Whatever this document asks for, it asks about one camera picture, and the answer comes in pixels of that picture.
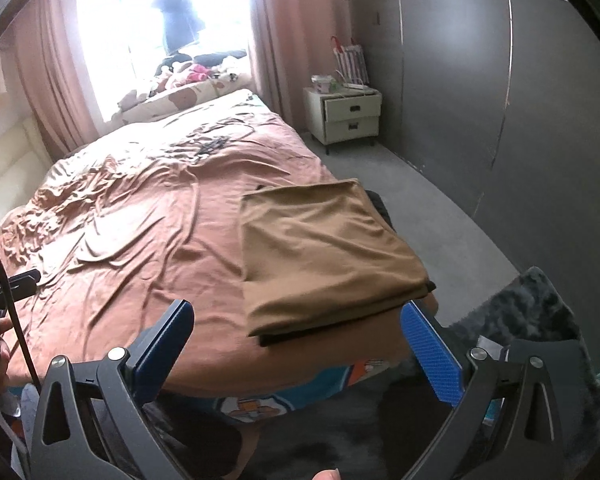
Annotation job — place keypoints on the pile of plush toys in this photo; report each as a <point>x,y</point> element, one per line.
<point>218,72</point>

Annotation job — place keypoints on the person's left hand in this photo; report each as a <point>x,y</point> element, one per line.
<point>5,326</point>

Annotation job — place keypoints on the pink curtain right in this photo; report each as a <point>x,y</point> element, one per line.
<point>290,43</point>

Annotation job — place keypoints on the rust pink bed blanket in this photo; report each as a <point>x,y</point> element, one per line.
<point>290,271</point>

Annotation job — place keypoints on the pink curtain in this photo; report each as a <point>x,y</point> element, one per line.
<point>52,73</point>
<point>290,43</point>

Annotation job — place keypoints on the dark fluffy rug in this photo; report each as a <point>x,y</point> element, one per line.
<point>379,428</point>

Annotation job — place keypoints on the brown printed t-shirt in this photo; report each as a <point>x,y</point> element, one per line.
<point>325,254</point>

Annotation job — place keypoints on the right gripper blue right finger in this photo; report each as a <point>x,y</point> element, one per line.
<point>504,422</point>

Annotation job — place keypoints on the pink curtain left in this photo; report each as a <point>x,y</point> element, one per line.
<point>52,73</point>

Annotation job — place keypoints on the dark hanging clothes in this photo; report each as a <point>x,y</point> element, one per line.
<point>181,25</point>

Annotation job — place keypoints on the white bedside cabinet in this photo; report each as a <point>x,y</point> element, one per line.
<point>342,116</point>

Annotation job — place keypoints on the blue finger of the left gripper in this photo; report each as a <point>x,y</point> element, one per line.
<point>21,286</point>

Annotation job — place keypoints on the cream padded headboard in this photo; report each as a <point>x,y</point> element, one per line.
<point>24,162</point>

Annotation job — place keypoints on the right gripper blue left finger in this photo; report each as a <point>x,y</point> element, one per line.
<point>67,439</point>

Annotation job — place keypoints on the striped bag on cabinet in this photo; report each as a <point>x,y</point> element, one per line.
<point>350,62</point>

